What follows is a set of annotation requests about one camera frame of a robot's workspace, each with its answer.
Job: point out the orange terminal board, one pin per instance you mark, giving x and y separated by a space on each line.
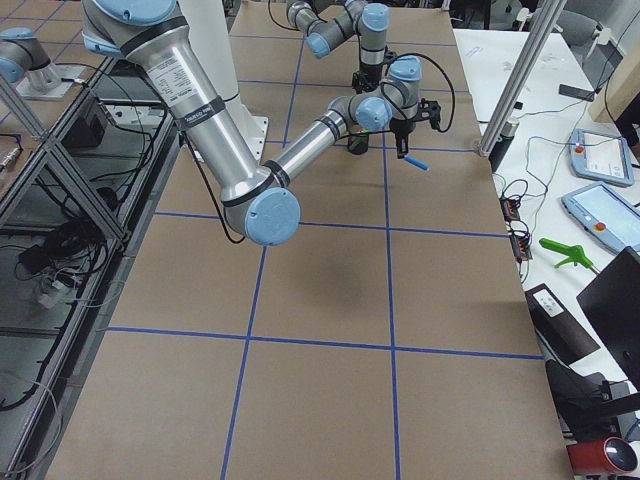
518 231

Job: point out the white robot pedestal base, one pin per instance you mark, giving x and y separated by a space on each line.
240 100

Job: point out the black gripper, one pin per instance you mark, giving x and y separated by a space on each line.
361 80
401 129

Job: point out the black smartphone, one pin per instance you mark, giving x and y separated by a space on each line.
576 93

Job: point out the black monitor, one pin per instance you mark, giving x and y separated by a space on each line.
610 303

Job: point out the blue highlighter pen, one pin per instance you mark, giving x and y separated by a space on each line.
417 163

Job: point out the aluminium frame post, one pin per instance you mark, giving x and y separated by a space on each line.
546 18

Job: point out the aluminium truss frame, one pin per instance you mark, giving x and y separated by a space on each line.
74 206

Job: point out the red cylinder speaker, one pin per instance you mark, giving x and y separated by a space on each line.
612 455

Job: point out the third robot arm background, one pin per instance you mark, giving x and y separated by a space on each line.
25 62

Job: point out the brown flat box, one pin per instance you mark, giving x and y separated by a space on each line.
558 327

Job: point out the near teach pendant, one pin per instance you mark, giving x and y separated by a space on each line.
606 215

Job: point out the far teach pendant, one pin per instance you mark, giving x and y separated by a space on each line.
603 157

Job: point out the black mesh pen cup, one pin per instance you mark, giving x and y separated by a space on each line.
358 141

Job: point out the teach pendant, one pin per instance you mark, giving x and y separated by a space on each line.
606 215
603 157

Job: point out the green plastic tool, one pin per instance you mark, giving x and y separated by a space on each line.
573 254

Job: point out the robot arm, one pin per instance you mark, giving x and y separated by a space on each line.
184 49
367 21

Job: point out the dark water bottle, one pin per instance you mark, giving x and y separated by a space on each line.
503 143

